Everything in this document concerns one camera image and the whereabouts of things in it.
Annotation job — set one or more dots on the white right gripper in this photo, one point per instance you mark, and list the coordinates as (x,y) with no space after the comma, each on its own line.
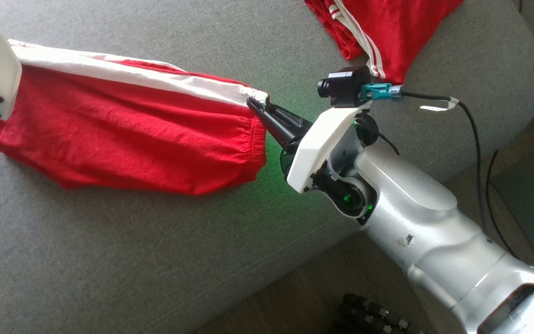
(322,144)

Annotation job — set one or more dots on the red basketball shorts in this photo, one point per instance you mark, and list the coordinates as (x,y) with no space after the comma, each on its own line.
(132,134)

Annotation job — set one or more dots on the red white basketball jersey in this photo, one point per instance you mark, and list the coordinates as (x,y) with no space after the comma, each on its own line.
(410,32)

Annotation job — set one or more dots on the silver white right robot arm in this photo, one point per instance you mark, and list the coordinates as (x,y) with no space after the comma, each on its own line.
(434,222)

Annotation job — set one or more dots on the grey and yellow sofa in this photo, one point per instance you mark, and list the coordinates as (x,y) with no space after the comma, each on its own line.
(155,255)

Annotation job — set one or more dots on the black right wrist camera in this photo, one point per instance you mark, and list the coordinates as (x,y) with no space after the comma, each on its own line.
(346,86)

